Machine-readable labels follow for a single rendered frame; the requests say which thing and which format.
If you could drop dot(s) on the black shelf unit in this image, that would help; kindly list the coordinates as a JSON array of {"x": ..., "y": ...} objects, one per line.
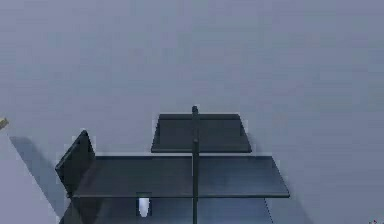
[{"x": 140, "y": 176}]

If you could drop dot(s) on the white rounded object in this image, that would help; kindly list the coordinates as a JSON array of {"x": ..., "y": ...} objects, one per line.
[{"x": 144, "y": 206}]

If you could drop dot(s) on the yellow wooden object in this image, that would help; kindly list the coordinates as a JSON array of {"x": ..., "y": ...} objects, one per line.
[{"x": 2, "y": 123}]

